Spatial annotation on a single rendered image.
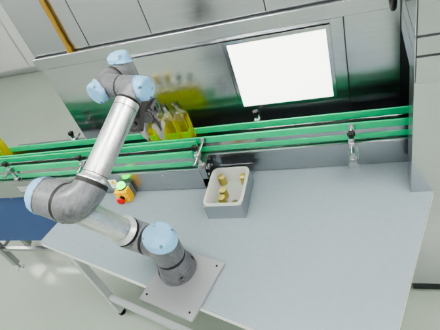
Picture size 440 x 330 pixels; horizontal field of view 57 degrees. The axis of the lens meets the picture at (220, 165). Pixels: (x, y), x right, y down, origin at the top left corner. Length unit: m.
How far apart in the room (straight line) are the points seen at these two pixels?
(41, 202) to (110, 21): 0.94
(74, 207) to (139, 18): 0.94
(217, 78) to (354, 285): 1.01
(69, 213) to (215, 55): 0.94
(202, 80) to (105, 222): 0.80
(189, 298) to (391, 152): 0.99
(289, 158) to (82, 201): 0.98
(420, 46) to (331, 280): 0.79
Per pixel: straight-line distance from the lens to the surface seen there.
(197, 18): 1.76
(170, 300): 1.59
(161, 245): 1.46
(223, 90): 1.87
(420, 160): 1.62
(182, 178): 1.90
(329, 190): 1.76
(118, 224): 1.47
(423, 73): 1.40
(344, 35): 1.73
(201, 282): 1.58
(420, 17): 1.31
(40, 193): 1.27
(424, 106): 1.47
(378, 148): 1.79
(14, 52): 6.60
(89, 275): 2.34
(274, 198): 1.77
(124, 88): 1.27
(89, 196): 1.18
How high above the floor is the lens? 2.03
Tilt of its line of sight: 39 degrees down
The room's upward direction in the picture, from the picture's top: 21 degrees counter-clockwise
